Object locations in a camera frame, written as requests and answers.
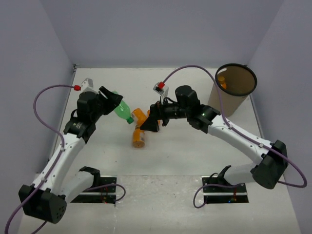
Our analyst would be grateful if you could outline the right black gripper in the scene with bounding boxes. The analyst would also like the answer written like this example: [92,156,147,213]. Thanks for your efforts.
[141,95,191,131]

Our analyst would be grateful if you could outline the green bottle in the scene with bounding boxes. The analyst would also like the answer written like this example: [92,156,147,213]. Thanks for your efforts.
[114,97,134,124]

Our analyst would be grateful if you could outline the orange bottle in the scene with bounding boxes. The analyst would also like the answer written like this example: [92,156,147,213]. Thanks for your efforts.
[147,110,160,132]
[132,125,145,149]
[131,108,147,125]
[217,76,227,89]

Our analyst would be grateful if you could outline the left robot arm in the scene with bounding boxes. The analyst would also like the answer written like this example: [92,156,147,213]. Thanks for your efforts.
[19,86,123,224]

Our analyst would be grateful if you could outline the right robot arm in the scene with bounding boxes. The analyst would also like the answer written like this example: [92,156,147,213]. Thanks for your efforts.
[140,85,288,192]

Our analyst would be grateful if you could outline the brown cardboard bin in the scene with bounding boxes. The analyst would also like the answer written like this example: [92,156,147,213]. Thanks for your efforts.
[208,63,257,117]

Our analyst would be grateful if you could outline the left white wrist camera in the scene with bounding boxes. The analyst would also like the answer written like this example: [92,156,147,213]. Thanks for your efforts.
[81,78,96,93]

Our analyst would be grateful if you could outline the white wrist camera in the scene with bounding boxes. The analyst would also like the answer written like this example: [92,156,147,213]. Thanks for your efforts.
[81,78,96,93]
[153,81,169,103]

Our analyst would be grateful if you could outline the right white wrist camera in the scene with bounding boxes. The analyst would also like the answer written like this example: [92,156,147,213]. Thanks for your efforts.
[153,81,169,103]

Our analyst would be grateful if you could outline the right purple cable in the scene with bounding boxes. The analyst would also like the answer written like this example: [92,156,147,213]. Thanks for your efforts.
[163,64,308,188]

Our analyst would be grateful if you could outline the purple cable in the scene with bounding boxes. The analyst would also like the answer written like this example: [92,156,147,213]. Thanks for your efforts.
[163,64,308,188]
[3,84,75,234]

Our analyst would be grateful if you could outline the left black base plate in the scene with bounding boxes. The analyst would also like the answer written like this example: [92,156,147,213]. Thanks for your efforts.
[72,175,117,204]

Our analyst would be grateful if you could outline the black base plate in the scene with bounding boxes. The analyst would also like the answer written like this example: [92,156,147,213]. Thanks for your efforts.
[203,184,249,204]
[72,175,117,204]

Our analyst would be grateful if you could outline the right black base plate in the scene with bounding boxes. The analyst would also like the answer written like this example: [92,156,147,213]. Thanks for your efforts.
[203,184,249,204]

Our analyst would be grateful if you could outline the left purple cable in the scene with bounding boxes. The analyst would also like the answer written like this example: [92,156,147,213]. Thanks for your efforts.
[3,84,75,234]

